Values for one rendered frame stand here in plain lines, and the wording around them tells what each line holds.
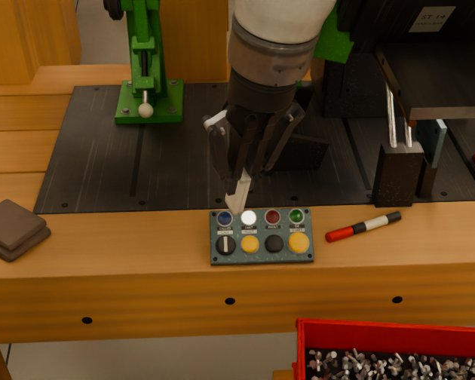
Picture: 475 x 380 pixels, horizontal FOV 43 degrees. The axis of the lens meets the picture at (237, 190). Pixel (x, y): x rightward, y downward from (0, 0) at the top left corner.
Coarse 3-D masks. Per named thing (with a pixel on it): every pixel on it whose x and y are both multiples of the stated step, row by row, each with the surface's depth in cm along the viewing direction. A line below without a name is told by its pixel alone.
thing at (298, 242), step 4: (296, 232) 87; (300, 232) 87; (292, 236) 86; (296, 236) 86; (300, 236) 86; (304, 236) 86; (292, 240) 86; (296, 240) 86; (300, 240) 86; (304, 240) 86; (292, 244) 86; (296, 244) 86; (300, 244) 86; (304, 244) 86; (292, 248) 86; (296, 248) 86; (300, 248) 86; (304, 248) 86; (296, 252) 86; (300, 252) 86
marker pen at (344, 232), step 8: (384, 216) 93; (392, 216) 94; (400, 216) 94; (360, 224) 92; (368, 224) 92; (376, 224) 93; (384, 224) 93; (328, 232) 91; (336, 232) 91; (344, 232) 91; (352, 232) 91; (360, 232) 92; (328, 240) 91; (336, 240) 91
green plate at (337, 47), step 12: (336, 0) 87; (324, 24) 90; (336, 24) 90; (324, 36) 91; (336, 36) 91; (348, 36) 91; (324, 48) 92; (336, 48) 92; (348, 48) 92; (336, 60) 93
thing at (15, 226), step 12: (0, 204) 93; (12, 204) 93; (0, 216) 91; (12, 216) 91; (24, 216) 91; (36, 216) 91; (0, 228) 89; (12, 228) 89; (24, 228) 89; (36, 228) 90; (48, 228) 92; (0, 240) 87; (12, 240) 87; (24, 240) 88; (36, 240) 90; (0, 252) 88; (12, 252) 87; (24, 252) 89
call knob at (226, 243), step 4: (224, 236) 86; (228, 236) 86; (220, 240) 86; (224, 240) 86; (228, 240) 86; (232, 240) 86; (216, 244) 86; (220, 244) 86; (224, 244) 86; (228, 244) 86; (232, 244) 86; (220, 248) 86; (224, 248) 85; (228, 248) 86; (232, 248) 86; (220, 252) 86; (224, 252) 85; (228, 252) 86
